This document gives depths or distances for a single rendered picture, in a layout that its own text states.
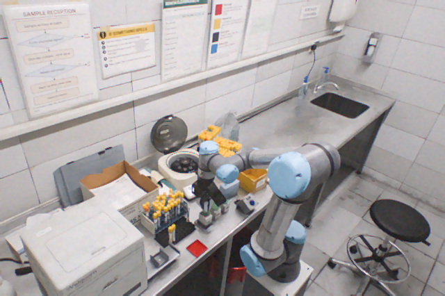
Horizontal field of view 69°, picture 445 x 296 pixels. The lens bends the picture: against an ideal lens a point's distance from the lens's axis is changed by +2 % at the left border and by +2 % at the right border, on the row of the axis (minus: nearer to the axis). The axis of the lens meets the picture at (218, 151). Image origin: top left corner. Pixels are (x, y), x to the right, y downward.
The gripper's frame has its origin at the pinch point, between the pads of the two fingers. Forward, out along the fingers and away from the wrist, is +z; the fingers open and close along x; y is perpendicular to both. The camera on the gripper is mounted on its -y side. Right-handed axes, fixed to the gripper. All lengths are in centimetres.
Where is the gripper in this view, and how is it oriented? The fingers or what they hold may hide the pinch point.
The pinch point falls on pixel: (207, 211)
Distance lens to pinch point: 145.8
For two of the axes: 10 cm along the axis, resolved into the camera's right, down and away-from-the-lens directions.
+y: -7.3, -4.3, 5.3
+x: -6.8, 3.6, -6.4
